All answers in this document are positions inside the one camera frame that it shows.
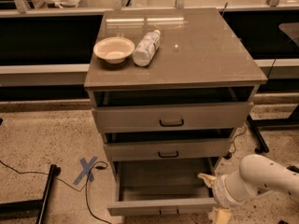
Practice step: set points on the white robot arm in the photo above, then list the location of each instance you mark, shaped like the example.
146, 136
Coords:
256, 176

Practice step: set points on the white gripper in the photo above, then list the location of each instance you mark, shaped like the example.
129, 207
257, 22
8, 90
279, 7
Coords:
220, 190

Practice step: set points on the black stand leg left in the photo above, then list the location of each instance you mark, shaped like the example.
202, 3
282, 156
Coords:
37, 208

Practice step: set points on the grey middle drawer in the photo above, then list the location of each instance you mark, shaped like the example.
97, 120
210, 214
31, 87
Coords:
168, 145

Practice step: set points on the grey drawer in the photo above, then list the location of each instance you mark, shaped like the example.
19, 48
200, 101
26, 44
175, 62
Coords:
168, 145
166, 188
169, 110

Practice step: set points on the grey drawer cabinet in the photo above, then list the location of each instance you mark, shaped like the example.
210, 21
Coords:
198, 50

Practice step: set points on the grey top drawer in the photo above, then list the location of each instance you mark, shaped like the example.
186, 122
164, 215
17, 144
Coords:
169, 110

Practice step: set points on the clear plastic water bottle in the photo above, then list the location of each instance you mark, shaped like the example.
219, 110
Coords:
147, 48

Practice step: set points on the white paper bowl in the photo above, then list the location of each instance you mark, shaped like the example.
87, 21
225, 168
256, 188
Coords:
114, 49

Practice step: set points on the blue tape cross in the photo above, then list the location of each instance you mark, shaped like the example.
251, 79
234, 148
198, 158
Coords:
86, 167

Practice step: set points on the black stand leg right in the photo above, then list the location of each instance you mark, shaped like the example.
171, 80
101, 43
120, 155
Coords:
262, 147

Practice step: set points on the black stand leg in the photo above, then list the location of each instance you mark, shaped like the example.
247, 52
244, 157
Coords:
37, 208
262, 147

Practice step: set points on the grey bottom drawer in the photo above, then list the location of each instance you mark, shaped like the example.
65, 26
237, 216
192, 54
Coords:
166, 188

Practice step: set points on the black caster wheel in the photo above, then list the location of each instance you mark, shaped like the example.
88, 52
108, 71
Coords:
294, 169

